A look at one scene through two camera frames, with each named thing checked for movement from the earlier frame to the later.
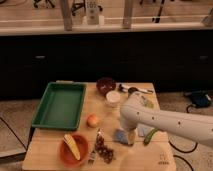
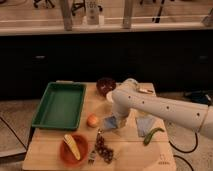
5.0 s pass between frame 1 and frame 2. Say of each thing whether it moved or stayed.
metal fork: stayed
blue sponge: moved
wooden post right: stayed
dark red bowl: stayed
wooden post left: stayed
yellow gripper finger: moved
